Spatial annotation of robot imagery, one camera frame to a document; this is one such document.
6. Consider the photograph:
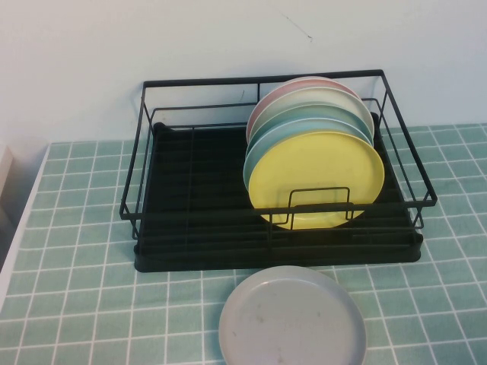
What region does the yellow plate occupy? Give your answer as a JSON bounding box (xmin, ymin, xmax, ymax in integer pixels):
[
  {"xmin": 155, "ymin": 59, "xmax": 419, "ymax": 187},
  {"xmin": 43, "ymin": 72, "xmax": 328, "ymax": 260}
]
[{"xmin": 247, "ymin": 128, "xmax": 386, "ymax": 231}]

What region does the light blue plate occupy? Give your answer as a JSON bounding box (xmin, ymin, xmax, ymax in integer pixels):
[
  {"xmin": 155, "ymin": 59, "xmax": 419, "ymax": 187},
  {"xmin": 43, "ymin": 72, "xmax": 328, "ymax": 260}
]
[{"xmin": 243, "ymin": 116, "xmax": 377, "ymax": 191}]

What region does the pink plate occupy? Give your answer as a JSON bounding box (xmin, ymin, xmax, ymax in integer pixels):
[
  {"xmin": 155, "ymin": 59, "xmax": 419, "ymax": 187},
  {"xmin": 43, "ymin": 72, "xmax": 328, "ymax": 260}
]
[{"xmin": 246, "ymin": 76, "xmax": 358, "ymax": 140}]

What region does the green plate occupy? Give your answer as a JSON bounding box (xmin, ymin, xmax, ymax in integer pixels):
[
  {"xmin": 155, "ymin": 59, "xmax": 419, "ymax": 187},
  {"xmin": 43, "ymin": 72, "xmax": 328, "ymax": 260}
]
[{"xmin": 245, "ymin": 103, "xmax": 376, "ymax": 160}]

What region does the cream white plate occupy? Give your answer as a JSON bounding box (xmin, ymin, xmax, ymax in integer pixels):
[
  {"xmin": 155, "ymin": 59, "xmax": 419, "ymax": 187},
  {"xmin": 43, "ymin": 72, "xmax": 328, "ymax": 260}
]
[{"xmin": 249, "ymin": 86, "xmax": 376, "ymax": 142}]

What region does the grey plate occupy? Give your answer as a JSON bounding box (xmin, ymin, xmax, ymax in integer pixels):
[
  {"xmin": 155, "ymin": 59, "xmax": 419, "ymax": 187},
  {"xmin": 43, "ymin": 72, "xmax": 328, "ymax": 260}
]
[{"xmin": 218, "ymin": 265, "xmax": 369, "ymax": 365}]

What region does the black plastic drip tray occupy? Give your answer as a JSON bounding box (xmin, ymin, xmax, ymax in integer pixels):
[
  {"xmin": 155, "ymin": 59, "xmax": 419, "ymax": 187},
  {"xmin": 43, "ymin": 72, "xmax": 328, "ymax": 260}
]
[{"xmin": 133, "ymin": 113, "xmax": 424, "ymax": 274}]

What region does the green tile pattern tablecloth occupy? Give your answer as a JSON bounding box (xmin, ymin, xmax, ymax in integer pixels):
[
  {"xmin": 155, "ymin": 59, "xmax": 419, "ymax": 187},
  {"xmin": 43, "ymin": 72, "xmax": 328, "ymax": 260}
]
[{"xmin": 0, "ymin": 123, "xmax": 487, "ymax": 365}]

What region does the beige board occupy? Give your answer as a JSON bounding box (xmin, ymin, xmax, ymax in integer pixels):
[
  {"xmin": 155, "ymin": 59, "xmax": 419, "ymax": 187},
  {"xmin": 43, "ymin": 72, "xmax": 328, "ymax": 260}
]
[{"xmin": 0, "ymin": 145, "xmax": 18, "ymax": 214}]

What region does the black wire dish rack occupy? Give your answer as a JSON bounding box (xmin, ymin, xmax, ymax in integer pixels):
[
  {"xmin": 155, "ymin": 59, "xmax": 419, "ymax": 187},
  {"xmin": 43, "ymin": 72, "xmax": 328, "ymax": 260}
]
[{"xmin": 119, "ymin": 68, "xmax": 438, "ymax": 243}]

